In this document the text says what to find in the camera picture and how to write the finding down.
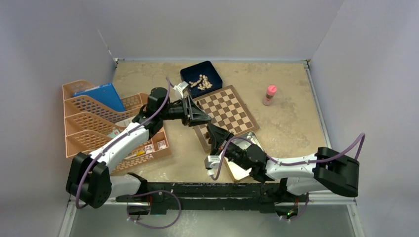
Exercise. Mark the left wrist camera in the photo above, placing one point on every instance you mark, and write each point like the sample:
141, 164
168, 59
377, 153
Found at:
180, 89

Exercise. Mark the blue folder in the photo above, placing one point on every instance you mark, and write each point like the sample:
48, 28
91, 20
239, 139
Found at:
105, 94

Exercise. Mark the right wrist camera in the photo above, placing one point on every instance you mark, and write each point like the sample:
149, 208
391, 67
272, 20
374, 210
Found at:
212, 165

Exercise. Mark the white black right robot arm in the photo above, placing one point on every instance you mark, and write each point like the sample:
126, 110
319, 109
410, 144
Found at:
325, 169

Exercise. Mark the dark blue square tray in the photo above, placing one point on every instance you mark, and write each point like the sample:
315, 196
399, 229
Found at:
205, 68

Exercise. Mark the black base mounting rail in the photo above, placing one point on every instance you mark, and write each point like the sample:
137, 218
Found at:
164, 196

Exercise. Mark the pile of light chess pieces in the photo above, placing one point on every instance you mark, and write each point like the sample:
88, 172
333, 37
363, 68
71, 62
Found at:
202, 83

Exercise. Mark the orange plastic file organizer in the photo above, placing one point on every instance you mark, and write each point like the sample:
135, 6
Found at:
87, 122

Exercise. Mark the wooden chess board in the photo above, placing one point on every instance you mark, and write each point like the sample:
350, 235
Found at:
228, 110

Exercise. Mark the orange plastic basket tray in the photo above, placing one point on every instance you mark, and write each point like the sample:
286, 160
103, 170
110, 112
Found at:
156, 147

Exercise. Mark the metal gold-rimmed tin tray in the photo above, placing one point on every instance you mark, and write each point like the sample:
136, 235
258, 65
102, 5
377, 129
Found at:
237, 174

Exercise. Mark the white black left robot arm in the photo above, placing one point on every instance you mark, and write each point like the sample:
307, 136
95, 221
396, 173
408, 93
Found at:
89, 179

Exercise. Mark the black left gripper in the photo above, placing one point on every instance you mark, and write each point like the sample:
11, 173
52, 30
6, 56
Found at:
197, 116

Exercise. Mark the pink lidded small bottle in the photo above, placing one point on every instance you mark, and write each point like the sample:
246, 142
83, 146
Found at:
270, 93

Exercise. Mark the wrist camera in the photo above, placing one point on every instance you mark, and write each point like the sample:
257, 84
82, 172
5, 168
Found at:
180, 89
212, 165

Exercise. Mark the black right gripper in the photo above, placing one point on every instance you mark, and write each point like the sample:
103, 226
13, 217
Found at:
218, 137

